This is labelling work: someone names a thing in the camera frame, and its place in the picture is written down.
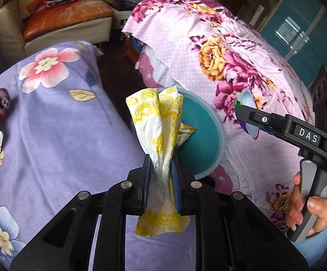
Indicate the yellow patterned white napkin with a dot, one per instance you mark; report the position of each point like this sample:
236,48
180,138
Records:
157,118

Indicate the person's right forearm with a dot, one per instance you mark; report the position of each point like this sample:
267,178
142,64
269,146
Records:
321,242

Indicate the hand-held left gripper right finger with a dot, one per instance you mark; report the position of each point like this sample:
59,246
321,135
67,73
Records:
176,186

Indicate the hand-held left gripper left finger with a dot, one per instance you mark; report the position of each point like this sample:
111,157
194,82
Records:
148,186

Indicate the dark wooden wardrobe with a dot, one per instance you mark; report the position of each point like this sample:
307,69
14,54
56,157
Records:
250,0

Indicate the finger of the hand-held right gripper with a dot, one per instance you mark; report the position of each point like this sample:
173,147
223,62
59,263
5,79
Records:
265,120

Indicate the reddish brown box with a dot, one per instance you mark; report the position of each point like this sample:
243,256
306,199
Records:
132,50

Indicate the teal glass cabinet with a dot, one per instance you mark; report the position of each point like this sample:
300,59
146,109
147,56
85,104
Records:
301,34

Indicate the cream leather sofa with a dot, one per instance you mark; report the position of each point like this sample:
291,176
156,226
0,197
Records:
8,28

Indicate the pink floral bedsheet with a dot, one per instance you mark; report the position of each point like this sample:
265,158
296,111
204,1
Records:
236,48

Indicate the orange leather seat cushion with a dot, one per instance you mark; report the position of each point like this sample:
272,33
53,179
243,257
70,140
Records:
67,17

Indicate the pink patterned sheet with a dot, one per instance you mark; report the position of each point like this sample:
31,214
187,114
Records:
155,70

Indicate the white low cabinet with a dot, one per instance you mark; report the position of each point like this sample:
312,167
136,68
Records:
121,19

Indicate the person's right hand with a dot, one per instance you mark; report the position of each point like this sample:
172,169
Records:
294,203

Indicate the teal plastic basin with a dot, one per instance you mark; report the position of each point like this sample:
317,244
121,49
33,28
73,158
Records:
203,146

